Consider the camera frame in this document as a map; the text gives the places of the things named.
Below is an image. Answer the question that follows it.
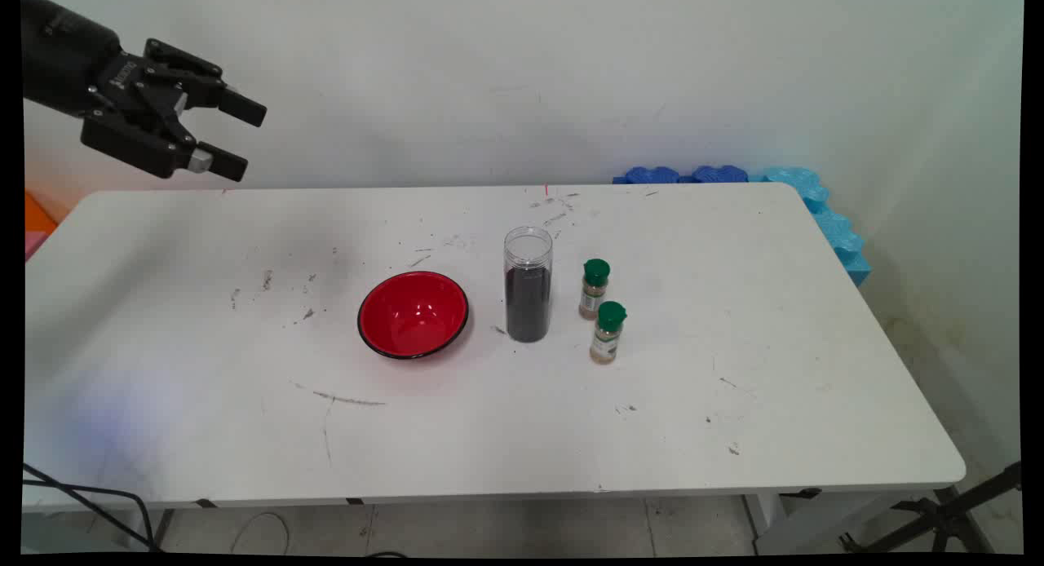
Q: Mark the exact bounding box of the light blue foam mat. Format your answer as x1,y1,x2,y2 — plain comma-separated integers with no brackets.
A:
750,166,872,288

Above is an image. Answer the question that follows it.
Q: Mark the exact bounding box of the red bowl with black rim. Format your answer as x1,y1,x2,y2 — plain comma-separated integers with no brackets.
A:
356,271,471,360

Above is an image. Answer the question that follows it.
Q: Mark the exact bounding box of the black hanging cable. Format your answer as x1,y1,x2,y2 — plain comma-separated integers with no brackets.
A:
23,462,164,553

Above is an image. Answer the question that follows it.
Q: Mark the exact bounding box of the green-capped spice bottle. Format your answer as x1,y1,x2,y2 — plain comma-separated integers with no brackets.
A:
590,301,627,365
578,259,611,321

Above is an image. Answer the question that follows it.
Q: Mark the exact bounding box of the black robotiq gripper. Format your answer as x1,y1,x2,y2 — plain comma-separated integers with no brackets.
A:
23,0,268,183

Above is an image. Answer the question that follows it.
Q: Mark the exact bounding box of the black tripod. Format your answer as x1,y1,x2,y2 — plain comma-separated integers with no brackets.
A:
840,462,1022,555

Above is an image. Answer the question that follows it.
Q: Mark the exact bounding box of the white table leg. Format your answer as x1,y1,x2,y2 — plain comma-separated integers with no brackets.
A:
744,491,963,555
122,509,176,552

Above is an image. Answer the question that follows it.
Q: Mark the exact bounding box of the orange foam mat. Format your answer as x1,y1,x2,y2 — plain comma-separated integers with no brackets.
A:
24,189,60,234

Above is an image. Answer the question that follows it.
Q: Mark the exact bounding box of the clear jar with black grains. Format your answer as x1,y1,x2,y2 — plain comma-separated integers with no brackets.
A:
503,226,554,343

